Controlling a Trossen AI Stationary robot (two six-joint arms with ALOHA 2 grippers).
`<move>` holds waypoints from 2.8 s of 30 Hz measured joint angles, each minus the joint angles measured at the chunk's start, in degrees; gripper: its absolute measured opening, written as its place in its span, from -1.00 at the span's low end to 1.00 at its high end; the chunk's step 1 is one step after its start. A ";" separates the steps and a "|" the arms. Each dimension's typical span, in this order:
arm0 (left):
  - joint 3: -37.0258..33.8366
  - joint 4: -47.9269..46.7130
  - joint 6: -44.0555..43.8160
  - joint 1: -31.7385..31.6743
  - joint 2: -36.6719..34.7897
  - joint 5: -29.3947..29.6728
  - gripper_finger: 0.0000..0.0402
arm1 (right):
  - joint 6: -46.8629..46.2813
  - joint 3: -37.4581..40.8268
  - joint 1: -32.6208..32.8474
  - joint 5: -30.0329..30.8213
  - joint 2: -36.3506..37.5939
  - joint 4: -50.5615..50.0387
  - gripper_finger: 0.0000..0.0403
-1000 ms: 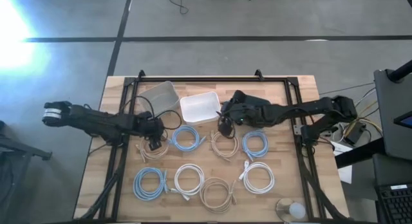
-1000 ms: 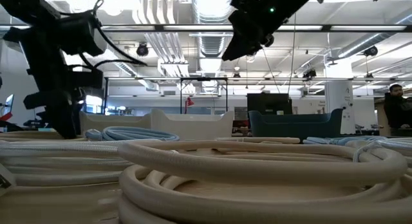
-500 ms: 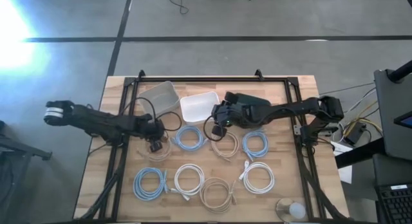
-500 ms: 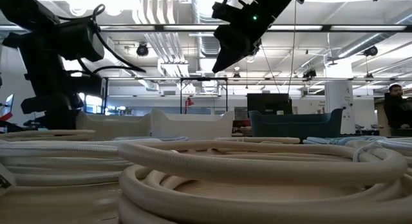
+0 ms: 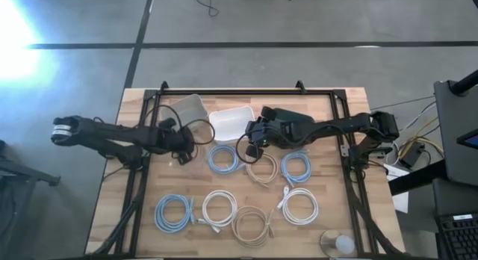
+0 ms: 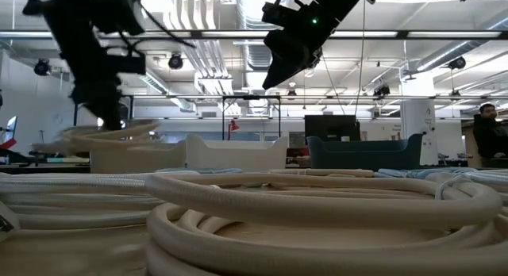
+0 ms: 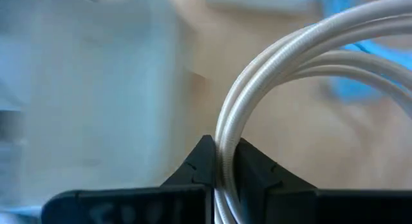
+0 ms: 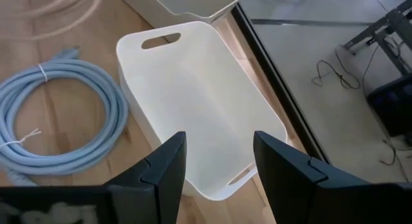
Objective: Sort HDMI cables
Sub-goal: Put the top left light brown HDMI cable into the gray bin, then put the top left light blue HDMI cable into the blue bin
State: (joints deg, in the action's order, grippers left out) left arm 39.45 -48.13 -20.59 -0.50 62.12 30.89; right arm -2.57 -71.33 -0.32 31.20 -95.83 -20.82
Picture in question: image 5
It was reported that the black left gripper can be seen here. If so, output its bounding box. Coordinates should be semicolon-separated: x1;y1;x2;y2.
155;126;196;166

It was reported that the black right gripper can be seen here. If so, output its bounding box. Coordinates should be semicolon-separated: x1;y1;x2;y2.
244;120;289;160

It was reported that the light blue cable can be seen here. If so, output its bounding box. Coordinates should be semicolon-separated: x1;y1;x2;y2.
207;143;240;175
154;194;196;234
280;149;313;188

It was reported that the beige cable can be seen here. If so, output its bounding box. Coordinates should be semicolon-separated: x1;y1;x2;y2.
244;152;280;189
230;205;276;249

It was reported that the white cable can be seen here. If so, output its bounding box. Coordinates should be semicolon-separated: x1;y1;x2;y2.
196;189;239;233
276;185;320;226

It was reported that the white plastic bin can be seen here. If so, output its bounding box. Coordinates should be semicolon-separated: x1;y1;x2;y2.
208;105;256;144

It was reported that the beige plastic bin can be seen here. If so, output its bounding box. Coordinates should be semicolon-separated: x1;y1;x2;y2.
159;93;208;132

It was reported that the white paper sheet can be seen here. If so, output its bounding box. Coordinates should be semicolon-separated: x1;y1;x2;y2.
384;163;411;182
391;191;411;214

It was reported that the black power brick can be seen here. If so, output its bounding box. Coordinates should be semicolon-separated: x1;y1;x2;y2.
398;141;426;168

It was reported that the black cart bar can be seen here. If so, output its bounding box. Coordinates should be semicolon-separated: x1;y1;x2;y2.
387;159;449;196

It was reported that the black floor stand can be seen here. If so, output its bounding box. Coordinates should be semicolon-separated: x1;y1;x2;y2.
0;139;61;260

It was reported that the tablet screen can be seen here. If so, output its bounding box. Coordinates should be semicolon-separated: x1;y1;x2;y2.
456;128;478;150

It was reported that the black pole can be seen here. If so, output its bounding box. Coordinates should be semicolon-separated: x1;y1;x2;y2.
449;68;478;97

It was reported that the black keyboard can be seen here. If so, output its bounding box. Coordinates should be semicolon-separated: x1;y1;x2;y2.
435;211;478;260

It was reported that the black right gripper cable loop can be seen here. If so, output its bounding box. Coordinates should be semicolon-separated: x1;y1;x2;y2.
235;134;262;165

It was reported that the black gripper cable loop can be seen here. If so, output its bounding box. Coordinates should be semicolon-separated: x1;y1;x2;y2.
235;134;262;165
140;104;217;147

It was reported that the black left gripper cable loop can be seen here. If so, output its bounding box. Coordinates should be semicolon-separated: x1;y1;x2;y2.
140;104;217;147

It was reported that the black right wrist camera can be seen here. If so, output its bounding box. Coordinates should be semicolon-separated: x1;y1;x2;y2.
260;105;279;122

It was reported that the black aluminium table frame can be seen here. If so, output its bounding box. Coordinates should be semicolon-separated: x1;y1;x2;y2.
89;80;406;258

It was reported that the grey floor cable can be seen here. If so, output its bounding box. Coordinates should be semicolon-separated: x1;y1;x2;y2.
369;95;437;111

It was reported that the yellow cable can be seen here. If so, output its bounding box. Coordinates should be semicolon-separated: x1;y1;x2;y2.
398;116;445;158

